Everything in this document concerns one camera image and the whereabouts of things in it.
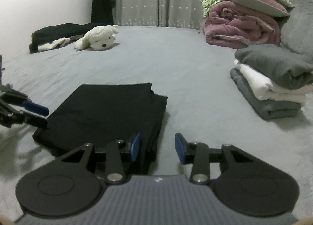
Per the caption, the mauve pillow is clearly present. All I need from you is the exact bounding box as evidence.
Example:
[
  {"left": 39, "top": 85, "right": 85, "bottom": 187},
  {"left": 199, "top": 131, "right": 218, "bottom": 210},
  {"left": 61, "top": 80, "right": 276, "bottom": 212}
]
[{"left": 231, "top": 0, "right": 291, "bottom": 18}]

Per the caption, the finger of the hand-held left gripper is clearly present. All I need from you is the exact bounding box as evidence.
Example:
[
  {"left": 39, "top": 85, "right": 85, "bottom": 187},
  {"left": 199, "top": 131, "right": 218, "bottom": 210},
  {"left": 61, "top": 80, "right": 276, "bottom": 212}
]
[
  {"left": 0, "top": 84, "right": 50, "bottom": 116},
  {"left": 0, "top": 107, "right": 49, "bottom": 129}
]

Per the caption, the black hanging garment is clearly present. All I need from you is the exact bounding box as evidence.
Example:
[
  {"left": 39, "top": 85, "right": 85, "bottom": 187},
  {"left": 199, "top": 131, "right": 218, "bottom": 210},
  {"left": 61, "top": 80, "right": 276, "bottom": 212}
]
[{"left": 91, "top": 0, "right": 114, "bottom": 25}]

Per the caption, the grey bed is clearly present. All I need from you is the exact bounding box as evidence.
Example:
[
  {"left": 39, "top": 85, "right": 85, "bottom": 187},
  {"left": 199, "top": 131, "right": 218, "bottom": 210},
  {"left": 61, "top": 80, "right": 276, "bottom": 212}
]
[{"left": 0, "top": 24, "right": 313, "bottom": 223}]

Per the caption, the black crumpled garment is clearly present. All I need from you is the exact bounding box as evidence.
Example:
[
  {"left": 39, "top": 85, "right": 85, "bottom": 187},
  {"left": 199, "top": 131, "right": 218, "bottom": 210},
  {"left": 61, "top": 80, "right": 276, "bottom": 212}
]
[{"left": 29, "top": 22, "right": 108, "bottom": 53}]

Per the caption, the slate grey folded shirt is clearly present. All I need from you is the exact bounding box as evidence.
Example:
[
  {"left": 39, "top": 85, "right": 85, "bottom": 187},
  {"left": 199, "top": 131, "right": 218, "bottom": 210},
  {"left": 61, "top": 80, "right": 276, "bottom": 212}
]
[{"left": 230, "top": 68, "right": 302, "bottom": 120}]

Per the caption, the white plush dog toy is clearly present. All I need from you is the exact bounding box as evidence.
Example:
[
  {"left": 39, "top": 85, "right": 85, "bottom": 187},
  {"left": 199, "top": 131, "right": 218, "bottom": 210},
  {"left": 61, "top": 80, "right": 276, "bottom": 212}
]
[{"left": 74, "top": 25, "right": 119, "bottom": 52}]

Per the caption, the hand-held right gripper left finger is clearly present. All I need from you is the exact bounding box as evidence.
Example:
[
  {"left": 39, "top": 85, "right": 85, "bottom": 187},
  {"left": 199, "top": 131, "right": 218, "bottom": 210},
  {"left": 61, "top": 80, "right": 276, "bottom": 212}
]
[{"left": 52, "top": 132, "right": 142, "bottom": 184}]

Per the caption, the white crumpled cloth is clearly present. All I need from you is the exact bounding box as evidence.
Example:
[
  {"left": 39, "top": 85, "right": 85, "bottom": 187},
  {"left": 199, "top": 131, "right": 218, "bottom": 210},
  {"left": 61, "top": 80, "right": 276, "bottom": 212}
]
[{"left": 38, "top": 38, "right": 71, "bottom": 52}]

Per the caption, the black t-shirt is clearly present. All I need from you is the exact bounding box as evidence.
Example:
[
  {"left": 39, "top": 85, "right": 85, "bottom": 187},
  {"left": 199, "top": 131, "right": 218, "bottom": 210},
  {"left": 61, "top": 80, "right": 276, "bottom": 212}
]
[{"left": 32, "top": 83, "right": 169, "bottom": 174}]

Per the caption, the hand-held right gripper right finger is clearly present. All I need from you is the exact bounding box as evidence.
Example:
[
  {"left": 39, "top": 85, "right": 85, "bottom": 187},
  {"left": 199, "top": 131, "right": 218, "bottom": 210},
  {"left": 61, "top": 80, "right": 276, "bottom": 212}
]
[{"left": 174, "top": 133, "right": 266, "bottom": 184}]

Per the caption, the pink folded quilt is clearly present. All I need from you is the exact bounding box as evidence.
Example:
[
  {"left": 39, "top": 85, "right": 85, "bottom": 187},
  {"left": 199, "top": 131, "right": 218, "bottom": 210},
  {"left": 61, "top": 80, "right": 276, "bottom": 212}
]
[{"left": 203, "top": 0, "right": 281, "bottom": 49}]

